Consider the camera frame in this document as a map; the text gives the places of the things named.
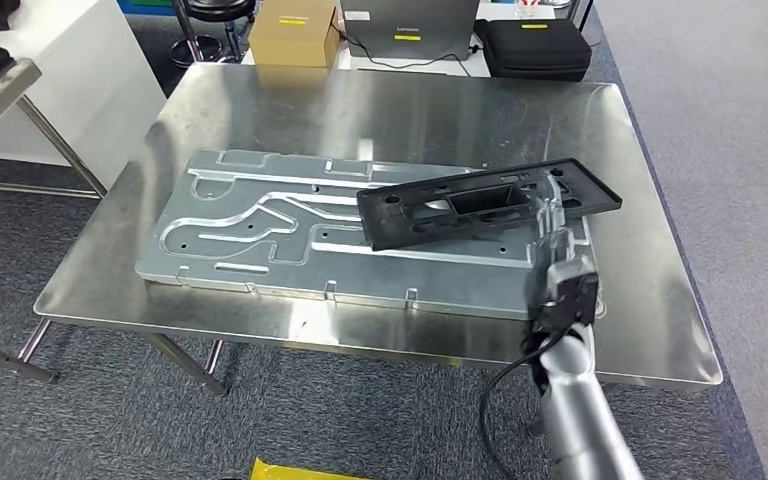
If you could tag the grey laptop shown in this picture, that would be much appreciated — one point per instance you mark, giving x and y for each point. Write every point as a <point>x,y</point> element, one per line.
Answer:
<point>410,26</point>

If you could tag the grey stamped metal plate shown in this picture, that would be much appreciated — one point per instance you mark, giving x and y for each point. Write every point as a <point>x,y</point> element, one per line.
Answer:
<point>258,252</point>

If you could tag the black zip case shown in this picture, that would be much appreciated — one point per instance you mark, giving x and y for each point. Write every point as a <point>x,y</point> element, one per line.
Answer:
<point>533,50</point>

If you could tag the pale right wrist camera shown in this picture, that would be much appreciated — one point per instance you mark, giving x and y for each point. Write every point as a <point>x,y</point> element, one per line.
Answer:
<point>576,291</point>

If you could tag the steel workbench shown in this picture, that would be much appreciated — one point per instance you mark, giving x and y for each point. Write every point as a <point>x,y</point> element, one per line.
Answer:
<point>424,112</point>

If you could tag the black plastic plate frame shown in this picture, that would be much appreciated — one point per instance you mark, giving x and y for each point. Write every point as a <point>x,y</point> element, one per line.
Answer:
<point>390,225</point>

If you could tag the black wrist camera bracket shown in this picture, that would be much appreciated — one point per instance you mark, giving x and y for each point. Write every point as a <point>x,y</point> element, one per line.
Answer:
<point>559,316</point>

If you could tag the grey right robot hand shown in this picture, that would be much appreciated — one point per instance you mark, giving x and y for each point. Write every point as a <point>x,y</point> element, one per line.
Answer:
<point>559,225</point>

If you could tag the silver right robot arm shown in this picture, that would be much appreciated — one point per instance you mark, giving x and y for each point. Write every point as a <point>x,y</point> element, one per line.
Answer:
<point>576,411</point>

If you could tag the chrome stool with black seat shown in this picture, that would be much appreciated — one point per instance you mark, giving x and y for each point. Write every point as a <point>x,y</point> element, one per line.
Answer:
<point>198,50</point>

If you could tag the brown cardboard box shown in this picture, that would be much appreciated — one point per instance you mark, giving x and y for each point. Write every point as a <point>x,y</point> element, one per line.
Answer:
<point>291,36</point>

